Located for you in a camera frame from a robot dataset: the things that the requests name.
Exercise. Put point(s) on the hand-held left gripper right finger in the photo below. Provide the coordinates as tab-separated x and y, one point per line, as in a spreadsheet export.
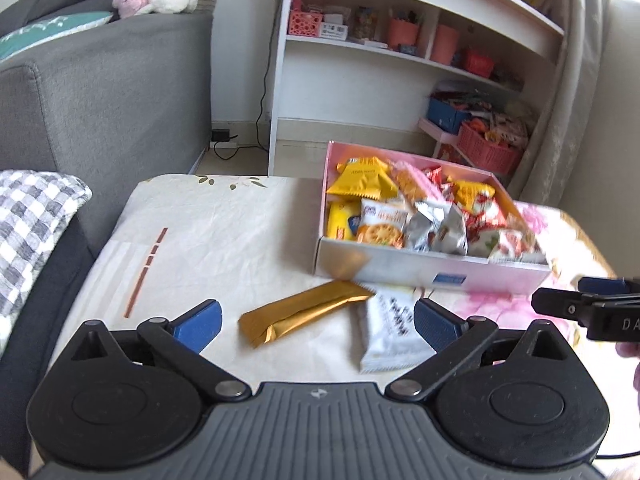
435	322

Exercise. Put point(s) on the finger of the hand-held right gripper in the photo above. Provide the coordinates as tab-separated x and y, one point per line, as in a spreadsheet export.
560	302
600	285

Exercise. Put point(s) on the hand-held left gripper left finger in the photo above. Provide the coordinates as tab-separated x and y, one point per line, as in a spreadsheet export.
202	322

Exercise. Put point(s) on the white black-print snack packet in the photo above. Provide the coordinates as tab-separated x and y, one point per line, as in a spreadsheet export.
392	332

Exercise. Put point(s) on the pink cardboard box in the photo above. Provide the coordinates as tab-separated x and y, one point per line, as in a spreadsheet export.
425	270

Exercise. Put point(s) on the gold snack bar packet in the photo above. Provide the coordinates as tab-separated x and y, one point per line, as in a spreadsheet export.
305	312

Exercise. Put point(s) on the yellow snack bag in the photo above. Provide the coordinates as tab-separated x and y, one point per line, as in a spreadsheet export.
362	180

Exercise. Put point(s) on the person's right hand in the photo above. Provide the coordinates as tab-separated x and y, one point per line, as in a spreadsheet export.
631	355

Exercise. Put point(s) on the white red-green print packet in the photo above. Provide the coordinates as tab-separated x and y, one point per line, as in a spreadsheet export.
510	245

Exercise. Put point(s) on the floral tablecloth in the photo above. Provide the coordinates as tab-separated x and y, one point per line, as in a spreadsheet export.
225	240

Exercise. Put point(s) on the silver snack packet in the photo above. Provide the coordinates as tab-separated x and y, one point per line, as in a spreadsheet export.
450	232
422	225

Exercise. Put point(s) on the red white snack packet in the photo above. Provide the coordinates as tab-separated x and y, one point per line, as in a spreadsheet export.
482	230

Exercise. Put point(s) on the white cracker packet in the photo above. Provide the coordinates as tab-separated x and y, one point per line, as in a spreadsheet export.
382	225

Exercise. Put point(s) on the yellow red snack packet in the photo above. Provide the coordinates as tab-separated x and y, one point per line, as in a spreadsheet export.
472	195

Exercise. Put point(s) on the small yellow blue-print packet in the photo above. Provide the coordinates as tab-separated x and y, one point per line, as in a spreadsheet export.
342	220

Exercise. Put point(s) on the orange pink snack packet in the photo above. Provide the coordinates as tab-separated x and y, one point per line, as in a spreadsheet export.
410	182

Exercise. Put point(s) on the small red snack packet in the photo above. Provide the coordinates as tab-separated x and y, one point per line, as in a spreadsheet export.
435	177

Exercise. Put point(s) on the large pink basket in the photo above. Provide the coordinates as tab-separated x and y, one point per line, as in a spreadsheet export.
487	150

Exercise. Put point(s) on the white power strip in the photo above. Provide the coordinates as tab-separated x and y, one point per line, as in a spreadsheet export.
225	144

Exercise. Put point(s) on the black power adapter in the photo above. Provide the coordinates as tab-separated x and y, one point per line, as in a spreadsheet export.
220	135

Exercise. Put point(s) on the grey checkered cloth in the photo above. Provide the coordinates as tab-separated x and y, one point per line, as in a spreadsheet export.
35	225

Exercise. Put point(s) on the pink rack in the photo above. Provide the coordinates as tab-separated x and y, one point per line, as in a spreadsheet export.
435	127

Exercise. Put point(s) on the pale curtain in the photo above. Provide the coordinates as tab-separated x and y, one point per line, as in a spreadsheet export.
575	85

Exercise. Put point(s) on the blue box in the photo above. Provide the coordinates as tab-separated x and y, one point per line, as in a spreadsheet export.
445	112

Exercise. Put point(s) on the pile of colourful packets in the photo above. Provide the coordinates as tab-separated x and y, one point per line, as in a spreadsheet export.
480	105

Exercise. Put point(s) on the grey sofa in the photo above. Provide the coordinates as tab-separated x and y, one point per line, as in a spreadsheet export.
125	85

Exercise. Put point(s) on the white bookshelf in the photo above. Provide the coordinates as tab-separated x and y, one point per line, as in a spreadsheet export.
350	85

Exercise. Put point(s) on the red basket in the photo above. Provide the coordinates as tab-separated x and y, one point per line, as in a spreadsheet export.
477	62

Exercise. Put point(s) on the pink cup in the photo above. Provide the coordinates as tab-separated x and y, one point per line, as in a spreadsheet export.
402	34
444	44

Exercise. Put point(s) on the clear jar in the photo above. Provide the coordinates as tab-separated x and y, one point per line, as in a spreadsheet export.
365	22

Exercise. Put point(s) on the white labelled box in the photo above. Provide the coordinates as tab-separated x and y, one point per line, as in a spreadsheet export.
335	30

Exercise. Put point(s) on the small pink basket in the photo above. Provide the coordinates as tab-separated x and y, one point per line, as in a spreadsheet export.
305	22

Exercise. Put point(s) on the teal cushion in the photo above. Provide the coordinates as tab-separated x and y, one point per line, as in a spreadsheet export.
45	32

